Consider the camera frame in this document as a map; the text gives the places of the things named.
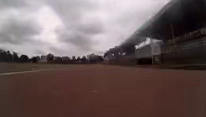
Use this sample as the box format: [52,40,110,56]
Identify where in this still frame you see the distant buildings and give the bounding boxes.
[86,52,105,64]

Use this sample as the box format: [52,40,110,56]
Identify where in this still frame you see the red running track surface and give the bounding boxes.
[0,58,206,117]

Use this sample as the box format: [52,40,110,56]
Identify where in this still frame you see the white box structure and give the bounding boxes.
[133,37,165,66]

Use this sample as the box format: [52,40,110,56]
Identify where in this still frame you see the roofed grandstand building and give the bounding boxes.
[101,0,206,74]

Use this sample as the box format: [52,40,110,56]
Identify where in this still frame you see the row of trees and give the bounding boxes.
[0,42,105,68]

